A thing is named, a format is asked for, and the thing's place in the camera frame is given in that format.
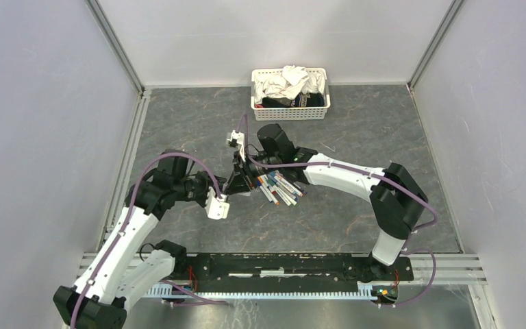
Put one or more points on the blue cap white marker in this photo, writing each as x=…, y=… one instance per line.
x=284, y=179

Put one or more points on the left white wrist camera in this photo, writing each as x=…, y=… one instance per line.
x=216, y=207

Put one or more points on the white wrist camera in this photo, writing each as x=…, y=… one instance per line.
x=236, y=140
x=216, y=207

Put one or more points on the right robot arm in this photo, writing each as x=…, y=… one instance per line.
x=397, y=200

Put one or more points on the white plastic basket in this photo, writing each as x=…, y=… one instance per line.
x=278, y=114

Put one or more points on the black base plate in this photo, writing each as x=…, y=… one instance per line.
x=286, y=273

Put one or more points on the thin purple pen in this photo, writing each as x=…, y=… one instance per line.
x=299, y=187

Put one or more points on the brown tip white marker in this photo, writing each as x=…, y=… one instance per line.
x=289, y=189

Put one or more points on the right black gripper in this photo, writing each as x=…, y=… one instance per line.
x=248, y=168

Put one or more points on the black printed cloth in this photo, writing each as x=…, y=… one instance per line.
x=302, y=100

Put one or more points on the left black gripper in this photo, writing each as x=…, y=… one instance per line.
x=207, y=179

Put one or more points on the white cable duct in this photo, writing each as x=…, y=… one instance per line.
x=166, y=291

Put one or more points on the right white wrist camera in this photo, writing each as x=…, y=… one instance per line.
x=236, y=140

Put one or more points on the green cap white marker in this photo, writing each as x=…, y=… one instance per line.
x=287, y=197

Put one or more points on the orange tip white marker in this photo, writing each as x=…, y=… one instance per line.
x=269, y=195

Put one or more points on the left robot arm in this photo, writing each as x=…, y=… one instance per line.
x=103, y=295

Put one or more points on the white crumpled cloth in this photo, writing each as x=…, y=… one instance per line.
x=287, y=82

